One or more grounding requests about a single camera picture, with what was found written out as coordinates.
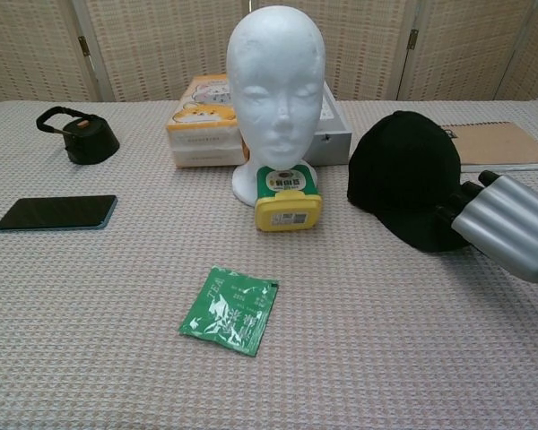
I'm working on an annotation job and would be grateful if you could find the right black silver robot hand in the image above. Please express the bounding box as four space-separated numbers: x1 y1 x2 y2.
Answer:
434 169 538 284

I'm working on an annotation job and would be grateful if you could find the grey power strip box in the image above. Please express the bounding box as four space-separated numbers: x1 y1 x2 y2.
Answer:
304 80 353 167

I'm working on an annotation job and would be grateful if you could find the woven checked tablecloth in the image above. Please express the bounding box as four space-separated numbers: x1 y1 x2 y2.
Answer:
0 96 538 430

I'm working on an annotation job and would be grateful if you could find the orange cat tissue pack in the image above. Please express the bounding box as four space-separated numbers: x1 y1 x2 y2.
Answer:
165 74 247 169

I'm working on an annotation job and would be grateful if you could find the woven folding screen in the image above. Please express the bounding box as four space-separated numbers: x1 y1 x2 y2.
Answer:
0 0 538 107

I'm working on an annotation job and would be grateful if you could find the black smartphone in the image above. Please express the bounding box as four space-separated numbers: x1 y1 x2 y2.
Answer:
0 194 118 233

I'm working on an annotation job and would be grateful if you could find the black baseball cap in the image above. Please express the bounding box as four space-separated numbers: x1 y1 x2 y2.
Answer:
347 110 472 253

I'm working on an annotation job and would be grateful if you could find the black kettle with handle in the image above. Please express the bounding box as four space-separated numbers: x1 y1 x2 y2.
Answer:
35 106 121 165

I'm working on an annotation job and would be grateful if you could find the kraft spiral notebook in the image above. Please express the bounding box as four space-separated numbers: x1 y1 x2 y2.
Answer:
434 119 538 174

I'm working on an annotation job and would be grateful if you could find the green tea sachet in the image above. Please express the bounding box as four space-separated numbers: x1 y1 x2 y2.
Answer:
178 265 280 358

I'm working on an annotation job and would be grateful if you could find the green yellow lidded box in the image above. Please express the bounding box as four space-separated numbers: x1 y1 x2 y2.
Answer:
254 163 323 233

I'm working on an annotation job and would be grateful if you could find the white foam mannequin head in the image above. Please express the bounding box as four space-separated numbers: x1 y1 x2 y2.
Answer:
226 0 327 208

